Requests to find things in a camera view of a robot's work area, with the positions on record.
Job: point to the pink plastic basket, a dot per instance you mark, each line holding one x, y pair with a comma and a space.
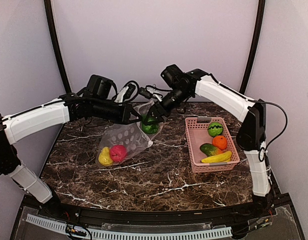
197, 134

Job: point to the white slotted cable duct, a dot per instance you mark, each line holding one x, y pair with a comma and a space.
112, 231

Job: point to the toy orange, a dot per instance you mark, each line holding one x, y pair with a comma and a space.
220, 142

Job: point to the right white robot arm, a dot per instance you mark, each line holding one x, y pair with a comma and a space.
251, 137

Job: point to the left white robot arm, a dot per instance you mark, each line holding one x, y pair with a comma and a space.
66, 108

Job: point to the yellow toy banana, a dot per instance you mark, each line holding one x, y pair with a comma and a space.
224, 157

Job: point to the green toy watermelon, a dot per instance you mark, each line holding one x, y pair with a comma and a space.
215, 129

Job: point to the green orange toy mango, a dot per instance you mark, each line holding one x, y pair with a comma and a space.
210, 150

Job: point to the black frame post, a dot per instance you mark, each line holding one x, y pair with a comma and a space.
55, 45
254, 46

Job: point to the black front rail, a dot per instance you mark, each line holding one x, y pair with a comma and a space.
236, 216

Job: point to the yellow toy pepper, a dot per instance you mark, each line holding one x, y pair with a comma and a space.
104, 157

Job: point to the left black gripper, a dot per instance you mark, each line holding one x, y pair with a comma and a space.
125, 117

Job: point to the clear zip top bag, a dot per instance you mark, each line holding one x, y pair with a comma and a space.
131, 136

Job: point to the green toy pepper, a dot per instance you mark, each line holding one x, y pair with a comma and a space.
149, 129

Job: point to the right black frame post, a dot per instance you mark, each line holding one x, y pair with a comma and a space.
254, 46

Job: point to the red toy apple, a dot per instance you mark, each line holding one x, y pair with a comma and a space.
118, 153

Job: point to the left black frame post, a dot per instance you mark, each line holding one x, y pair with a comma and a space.
55, 45

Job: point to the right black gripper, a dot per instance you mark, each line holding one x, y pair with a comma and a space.
157, 104

